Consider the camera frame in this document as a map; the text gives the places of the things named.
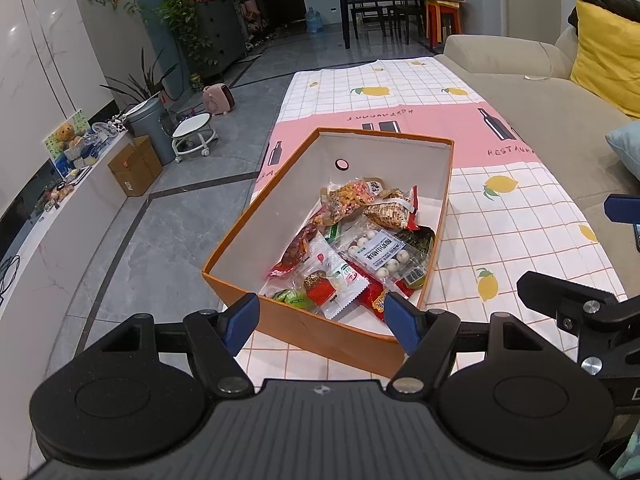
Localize white sachet with logos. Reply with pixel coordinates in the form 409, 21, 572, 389
305, 237, 371, 321

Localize checked lemon print tablecloth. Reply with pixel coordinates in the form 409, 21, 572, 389
235, 57, 628, 391

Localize orange stool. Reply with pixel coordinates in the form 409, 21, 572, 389
425, 0, 463, 53

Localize small figurines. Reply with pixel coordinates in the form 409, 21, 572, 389
37, 182, 76, 208

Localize spiky potted plant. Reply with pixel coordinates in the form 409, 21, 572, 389
100, 47, 178, 106

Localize clear tray of white balls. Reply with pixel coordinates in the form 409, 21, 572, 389
345, 227, 433, 291

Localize red label dates packet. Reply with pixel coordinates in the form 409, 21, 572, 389
267, 222, 321, 278

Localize dark grey drawer cabinet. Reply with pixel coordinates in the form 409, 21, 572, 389
195, 0, 248, 81

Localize orange cardboard storage box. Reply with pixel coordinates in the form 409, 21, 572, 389
201, 127, 455, 378

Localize pink space heater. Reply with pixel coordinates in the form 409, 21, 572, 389
202, 83, 236, 117

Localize beige spicy strip pouch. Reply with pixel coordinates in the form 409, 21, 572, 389
320, 177, 386, 223

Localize white TV cabinet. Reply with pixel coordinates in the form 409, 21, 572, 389
0, 132, 136, 461

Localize yellow cushion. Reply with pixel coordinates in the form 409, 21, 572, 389
570, 0, 640, 120

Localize grey trash can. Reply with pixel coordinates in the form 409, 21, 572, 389
125, 97, 176, 167

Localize blue and white trinkets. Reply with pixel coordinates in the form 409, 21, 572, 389
75, 115, 131, 161

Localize teddy bear picture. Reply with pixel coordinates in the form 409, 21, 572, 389
42, 109, 93, 181

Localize brown cardboard box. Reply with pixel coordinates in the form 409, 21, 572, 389
107, 135, 164, 197

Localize white rolling stool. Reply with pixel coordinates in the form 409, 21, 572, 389
171, 112, 218, 163

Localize toy shelf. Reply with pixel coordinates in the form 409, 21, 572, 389
237, 0, 273, 48

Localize beige sofa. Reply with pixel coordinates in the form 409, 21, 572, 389
432, 25, 640, 286

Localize red snack packet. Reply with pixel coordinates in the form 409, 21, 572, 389
357, 280, 416, 323

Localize black cloth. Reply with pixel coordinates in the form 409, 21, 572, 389
567, 0, 640, 36

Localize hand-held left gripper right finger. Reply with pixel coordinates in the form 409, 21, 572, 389
382, 291, 563, 395

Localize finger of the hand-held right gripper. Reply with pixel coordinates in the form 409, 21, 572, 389
603, 193, 640, 223
517, 271, 640, 331

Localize black cable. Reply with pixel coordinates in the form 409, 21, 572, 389
0, 255, 21, 306

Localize green candy clear packet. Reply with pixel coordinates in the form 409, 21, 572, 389
272, 290, 313, 311

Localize dark cabinet with plants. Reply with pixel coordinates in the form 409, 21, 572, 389
157, 0, 236, 68

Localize teal striped pants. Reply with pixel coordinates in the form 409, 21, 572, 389
612, 425, 640, 478

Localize clear bag of stick snacks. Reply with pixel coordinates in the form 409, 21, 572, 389
365, 187, 418, 231

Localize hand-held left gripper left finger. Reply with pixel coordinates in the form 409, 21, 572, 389
75, 292, 261, 395

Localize light blue cushion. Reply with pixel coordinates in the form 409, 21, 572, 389
605, 120, 640, 181

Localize single red date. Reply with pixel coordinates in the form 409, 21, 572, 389
305, 272, 336, 306

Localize black dining chair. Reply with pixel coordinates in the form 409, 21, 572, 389
392, 0, 426, 43
350, 0, 396, 41

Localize dark green snack packet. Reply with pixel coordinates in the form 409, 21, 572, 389
400, 226, 436, 261

